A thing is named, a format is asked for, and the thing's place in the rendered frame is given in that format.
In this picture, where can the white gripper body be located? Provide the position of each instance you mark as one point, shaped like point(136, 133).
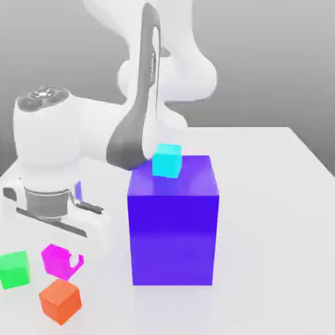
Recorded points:
point(91, 225)

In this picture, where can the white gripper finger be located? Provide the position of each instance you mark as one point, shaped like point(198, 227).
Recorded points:
point(74, 259)

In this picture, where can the small magenta cube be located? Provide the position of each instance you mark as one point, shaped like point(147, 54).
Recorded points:
point(56, 261)

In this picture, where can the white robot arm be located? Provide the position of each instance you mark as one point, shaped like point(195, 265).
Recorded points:
point(52, 136)

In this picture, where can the small orange cube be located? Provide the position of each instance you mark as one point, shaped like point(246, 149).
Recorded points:
point(60, 303)

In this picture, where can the small green cube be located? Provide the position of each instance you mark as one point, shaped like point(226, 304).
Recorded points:
point(14, 271)

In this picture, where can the small cyan cube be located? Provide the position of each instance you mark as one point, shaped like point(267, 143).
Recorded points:
point(166, 162)

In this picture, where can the large blue box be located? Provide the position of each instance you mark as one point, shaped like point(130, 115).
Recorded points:
point(172, 235)

